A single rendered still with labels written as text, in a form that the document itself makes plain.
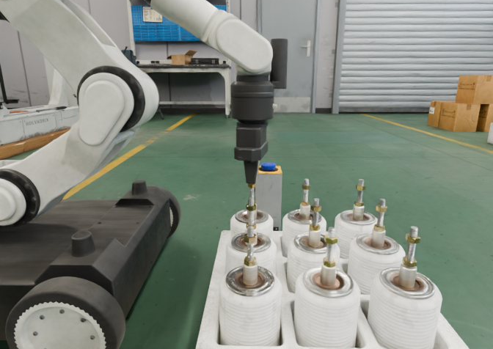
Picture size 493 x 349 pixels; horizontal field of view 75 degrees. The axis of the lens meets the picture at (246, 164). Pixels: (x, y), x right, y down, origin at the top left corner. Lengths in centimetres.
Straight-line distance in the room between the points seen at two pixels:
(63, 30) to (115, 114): 20
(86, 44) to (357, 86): 522
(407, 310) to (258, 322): 21
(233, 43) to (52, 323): 60
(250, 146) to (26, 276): 52
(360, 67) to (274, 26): 156
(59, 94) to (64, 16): 321
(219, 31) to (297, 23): 505
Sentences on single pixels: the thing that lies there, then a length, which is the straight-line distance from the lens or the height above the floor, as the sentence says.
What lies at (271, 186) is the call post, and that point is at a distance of 85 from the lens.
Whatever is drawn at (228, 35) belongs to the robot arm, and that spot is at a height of 62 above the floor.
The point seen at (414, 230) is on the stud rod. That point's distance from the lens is 52.
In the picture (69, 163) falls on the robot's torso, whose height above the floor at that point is 37.
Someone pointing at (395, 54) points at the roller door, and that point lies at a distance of 597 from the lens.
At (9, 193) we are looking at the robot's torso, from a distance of 88.
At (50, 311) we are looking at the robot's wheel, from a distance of 71.
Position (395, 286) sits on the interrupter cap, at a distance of 55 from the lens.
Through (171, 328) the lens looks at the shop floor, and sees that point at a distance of 84.
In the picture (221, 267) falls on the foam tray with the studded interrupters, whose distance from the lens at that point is 68.
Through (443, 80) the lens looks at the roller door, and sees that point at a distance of 634.
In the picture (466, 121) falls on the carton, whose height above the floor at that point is 12.
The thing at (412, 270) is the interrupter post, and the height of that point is 28.
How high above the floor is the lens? 55
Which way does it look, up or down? 15 degrees down
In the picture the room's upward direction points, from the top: straight up
